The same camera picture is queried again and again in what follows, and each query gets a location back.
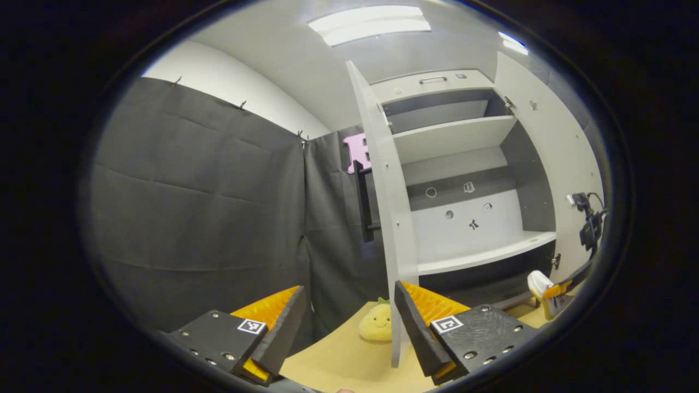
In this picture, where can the grey shoe cabinet door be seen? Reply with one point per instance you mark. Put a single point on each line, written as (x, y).
(557, 142)
(390, 218)

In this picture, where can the yellow plush toy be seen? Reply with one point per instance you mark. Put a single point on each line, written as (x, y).
(377, 325)

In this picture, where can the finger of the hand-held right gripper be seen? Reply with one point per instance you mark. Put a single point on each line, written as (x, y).
(570, 284)

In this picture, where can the white shoe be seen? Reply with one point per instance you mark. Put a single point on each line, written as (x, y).
(538, 284)

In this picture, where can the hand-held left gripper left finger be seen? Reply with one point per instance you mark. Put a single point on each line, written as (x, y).
(281, 333)

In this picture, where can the small ceiling light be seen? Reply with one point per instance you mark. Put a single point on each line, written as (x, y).
(513, 43)

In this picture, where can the black backdrop cloth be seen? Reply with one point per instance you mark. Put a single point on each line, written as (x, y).
(191, 207)

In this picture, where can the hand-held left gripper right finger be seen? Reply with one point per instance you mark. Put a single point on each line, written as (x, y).
(420, 333)

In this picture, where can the grey shoe cabinet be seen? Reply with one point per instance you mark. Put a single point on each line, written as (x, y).
(453, 139)

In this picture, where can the grey cabinet drawer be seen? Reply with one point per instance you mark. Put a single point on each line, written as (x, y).
(404, 88)

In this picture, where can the large ceiling light panel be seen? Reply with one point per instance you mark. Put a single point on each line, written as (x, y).
(370, 24)

